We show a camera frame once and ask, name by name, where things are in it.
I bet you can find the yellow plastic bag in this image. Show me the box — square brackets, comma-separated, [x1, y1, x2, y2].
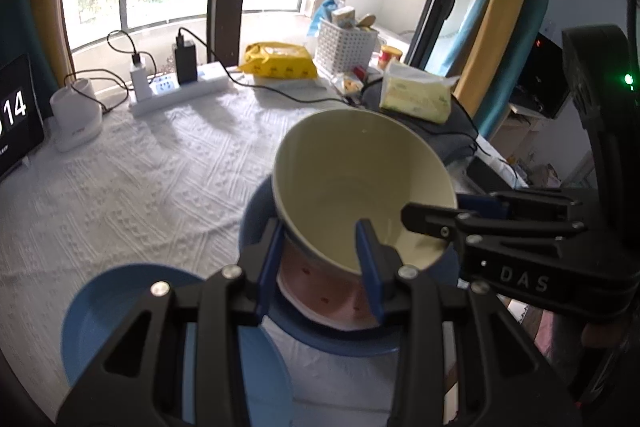
[239, 42, 319, 79]

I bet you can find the white charger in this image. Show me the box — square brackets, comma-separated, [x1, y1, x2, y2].
[130, 53, 153, 100]

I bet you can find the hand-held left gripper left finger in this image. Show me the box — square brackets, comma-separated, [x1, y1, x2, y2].
[56, 217, 285, 427]

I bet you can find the long black cable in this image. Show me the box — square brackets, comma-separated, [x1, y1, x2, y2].
[178, 27, 481, 152]

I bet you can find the cream bowl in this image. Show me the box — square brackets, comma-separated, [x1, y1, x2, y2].
[272, 108, 458, 275]

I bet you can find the white lattice basket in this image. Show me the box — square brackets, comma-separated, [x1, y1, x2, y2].
[315, 18, 379, 75]

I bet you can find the black phone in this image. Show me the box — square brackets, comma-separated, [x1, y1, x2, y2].
[467, 154, 516, 195]

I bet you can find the dark grey cloth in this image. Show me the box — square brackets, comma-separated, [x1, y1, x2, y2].
[360, 79, 481, 168]

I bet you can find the large blue bowl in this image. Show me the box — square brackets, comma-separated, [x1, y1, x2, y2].
[237, 174, 461, 358]

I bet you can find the white textured tablecloth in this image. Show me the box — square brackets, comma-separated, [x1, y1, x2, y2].
[0, 72, 526, 427]

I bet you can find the blue plastic bag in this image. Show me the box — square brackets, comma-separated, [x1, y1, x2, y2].
[306, 0, 341, 38]

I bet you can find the cartoon print tissue packet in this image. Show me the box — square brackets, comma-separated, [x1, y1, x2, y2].
[340, 74, 365, 96]

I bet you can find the yellow-lid can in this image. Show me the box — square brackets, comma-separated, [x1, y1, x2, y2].
[378, 45, 404, 71]

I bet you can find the light blue plate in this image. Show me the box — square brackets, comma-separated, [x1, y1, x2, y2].
[182, 322, 295, 427]

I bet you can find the white power strip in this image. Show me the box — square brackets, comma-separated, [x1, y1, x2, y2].
[129, 62, 231, 116]

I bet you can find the black monitor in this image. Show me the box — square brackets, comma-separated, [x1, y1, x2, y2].
[517, 32, 572, 120]

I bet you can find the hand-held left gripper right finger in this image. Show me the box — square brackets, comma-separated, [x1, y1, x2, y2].
[355, 219, 585, 427]

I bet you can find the pink speckled bowl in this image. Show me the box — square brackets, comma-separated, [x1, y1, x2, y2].
[276, 234, 386, 333]

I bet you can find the black charger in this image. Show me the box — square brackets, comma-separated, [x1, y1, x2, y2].
[173, 36, 198, 84]

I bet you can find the yellow tissue pack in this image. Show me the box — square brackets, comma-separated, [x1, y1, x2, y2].
[378, 60, 461, 124]

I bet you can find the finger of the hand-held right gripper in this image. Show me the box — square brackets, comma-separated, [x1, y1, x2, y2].
[456, 190, 585, 224]
[400, 202, 587, 254]

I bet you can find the yellow curtain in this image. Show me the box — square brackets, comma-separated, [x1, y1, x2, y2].
[452, 0, 546, 140]
[25, 0, 73, 90]

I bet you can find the black lamp cable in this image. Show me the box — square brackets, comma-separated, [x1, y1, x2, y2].
[65, 71, 133, 114]

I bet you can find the black white-charger cable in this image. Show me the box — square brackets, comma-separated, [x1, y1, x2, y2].
[107, 29, 161, 72]

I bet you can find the black tablet clock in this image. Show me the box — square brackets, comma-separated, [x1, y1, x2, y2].
[0, 53, 46, 180]

